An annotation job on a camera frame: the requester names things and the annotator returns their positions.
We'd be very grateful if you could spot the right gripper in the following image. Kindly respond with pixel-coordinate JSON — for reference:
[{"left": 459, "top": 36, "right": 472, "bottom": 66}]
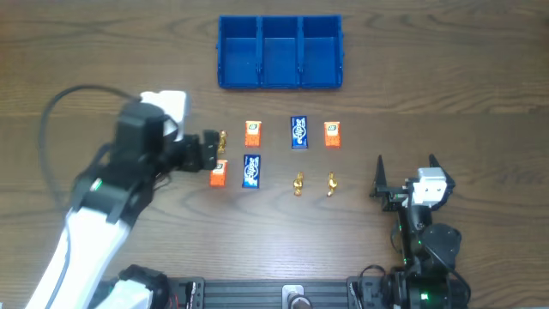
[{"left": 370, "top": 153, "right": 457, "bottom": 213}]

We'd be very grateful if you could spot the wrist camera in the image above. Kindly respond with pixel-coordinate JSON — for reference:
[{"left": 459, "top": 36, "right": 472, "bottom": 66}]
[
  {"left": 140, "top": 89, "right": 190, "bottom": 142},
  {"left": 411, "top": 167, "right": 449, "bottom": 205}
]

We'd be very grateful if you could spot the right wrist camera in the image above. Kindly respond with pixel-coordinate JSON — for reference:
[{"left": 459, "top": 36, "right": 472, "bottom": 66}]
[{"left": 411, "top": 167, "right": 449, "bottom": 205}]

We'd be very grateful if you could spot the orange candy box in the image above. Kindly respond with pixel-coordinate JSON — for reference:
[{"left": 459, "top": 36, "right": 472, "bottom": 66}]
[
  {"left": 244, "top": 120, "right": 262, "bottom": 148},
  {"left": 323, "top": 121, "right": 342, "bottom": 149},
  {"left": 208, "top": 159, "right": 229, "bottom": 188}
]

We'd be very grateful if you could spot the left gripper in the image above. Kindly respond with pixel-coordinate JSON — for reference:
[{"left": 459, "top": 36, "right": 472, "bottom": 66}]
[{"left": 171, "top": 130, "right": 221, "bottom": 173}]

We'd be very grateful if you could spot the mounting rail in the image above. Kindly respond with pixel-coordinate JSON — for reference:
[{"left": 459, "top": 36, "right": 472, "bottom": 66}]
[{"left": 169, "top": 276, "right": 387, "bottom": 309}]

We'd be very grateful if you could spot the blue tray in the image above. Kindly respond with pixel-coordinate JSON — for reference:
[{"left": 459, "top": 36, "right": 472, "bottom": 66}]
[{"left": 216, "top": 15, "right": 345, "bottom": 90}]

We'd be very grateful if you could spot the blue candy pack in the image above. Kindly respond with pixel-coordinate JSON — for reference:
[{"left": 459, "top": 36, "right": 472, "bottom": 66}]
[
  {"left": 290, "top": 115, "right": 309, "bottom": 150},
  {"left": 241, "top": 154, "right": 262, "bottom": 190}
]

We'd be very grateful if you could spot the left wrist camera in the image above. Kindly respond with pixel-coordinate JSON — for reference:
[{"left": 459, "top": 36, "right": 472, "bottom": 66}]
[{"left": 140, "top": 89, "right": 190, "bottom": 142}]

